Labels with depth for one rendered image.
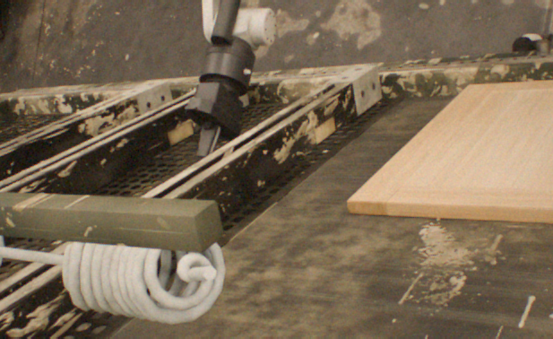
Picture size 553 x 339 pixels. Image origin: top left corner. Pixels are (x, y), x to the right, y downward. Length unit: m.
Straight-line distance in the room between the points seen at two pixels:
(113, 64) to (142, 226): 3.10
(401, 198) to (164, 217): 0.63
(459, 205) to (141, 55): 2.57
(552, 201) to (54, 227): 0.63
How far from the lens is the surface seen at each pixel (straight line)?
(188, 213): 0.34
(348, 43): 2.75
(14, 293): 0.81
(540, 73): 1.43
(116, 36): 3.51
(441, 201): 0.93
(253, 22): 1.29
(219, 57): 1.26
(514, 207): 0.89
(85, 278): 0.49
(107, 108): 1.65
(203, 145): 1.23
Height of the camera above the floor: 2.16
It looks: 54 degrees down
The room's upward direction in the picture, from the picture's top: 59 degrees counter-clockwise
